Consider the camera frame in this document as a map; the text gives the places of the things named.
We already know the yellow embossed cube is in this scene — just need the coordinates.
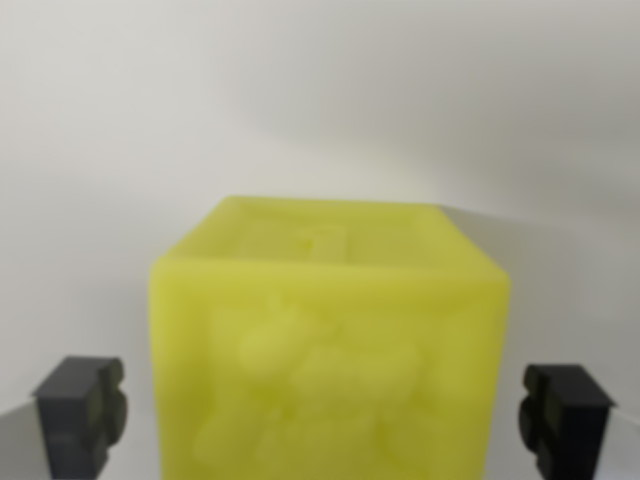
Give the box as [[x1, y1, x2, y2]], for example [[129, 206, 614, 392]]
[[148, 194, 511, 480]]

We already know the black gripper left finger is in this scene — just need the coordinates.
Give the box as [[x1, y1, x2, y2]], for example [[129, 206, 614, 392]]
[[0, 355, 129, 480]]

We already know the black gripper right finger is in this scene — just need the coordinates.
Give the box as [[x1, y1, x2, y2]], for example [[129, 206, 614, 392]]
[[517, 363, 640, 480]]

